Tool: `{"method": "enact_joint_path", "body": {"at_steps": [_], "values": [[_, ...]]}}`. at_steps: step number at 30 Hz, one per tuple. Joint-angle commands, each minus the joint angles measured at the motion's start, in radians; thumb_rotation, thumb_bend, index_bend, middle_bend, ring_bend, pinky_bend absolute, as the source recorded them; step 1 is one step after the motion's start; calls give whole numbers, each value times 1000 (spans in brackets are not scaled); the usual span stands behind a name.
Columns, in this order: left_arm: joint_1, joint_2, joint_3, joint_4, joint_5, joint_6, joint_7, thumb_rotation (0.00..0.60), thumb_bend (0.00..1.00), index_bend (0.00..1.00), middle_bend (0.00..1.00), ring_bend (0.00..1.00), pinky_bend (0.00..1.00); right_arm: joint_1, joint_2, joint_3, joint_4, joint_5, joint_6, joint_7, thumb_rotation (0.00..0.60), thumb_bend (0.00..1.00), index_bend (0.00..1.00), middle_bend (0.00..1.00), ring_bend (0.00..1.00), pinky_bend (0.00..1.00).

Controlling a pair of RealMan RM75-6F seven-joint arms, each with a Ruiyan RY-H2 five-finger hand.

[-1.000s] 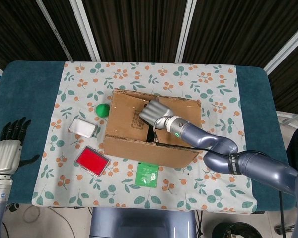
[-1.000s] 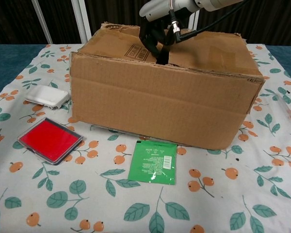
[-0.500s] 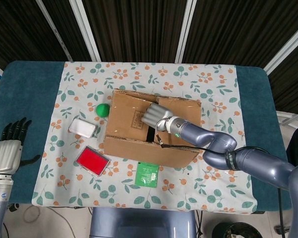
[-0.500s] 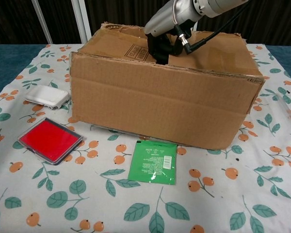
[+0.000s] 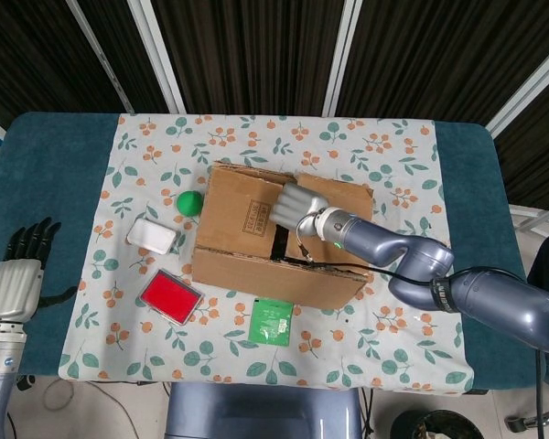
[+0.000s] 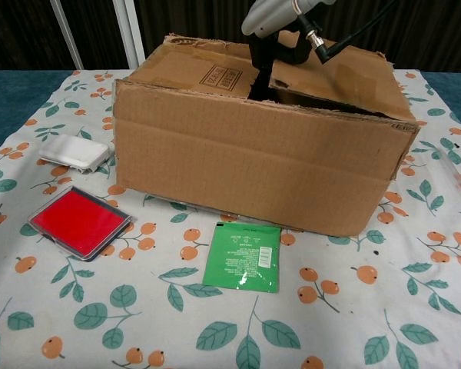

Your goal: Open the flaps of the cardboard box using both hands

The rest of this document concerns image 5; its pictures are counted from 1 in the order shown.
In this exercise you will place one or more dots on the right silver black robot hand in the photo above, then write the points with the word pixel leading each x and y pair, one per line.
pixel 297 203

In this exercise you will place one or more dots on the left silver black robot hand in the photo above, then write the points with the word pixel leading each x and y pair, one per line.
pixel 13 290

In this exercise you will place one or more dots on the brown cardboard box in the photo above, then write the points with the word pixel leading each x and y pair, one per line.
pixel 229 215

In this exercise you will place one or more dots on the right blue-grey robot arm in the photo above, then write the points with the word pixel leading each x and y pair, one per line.
pixel 393 247

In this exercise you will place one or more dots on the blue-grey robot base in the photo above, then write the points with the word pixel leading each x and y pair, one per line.
pixel 256 411

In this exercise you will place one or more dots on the green ball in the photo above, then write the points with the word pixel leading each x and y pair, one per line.
pixel 190 203

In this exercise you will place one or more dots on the teal table cover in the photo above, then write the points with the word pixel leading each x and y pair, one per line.
pixel 50 183

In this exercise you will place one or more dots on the green foil sachet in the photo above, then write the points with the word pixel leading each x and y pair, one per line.
pixel 270 320

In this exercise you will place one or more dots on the white plastic case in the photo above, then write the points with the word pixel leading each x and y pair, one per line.
pixel 150 235

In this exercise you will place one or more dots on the red ink pad case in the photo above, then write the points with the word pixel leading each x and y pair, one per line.
pixel 169 297

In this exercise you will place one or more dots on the floral print tablecloth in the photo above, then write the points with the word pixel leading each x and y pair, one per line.
pixel 302 366

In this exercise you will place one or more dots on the white metal rack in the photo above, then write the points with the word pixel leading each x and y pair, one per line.
pixel 530 215

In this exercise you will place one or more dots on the black round bin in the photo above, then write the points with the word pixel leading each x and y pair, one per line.
pixel 439 425

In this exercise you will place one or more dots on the metal chair base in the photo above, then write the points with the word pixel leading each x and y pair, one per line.
pixel 526 420

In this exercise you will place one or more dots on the wide white frame post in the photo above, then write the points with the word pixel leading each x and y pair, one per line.
pixel 158 55
pixel 530 91
pixel 342 55

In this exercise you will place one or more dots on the thin white frame bar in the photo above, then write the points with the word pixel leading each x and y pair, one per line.
pixel 100 50

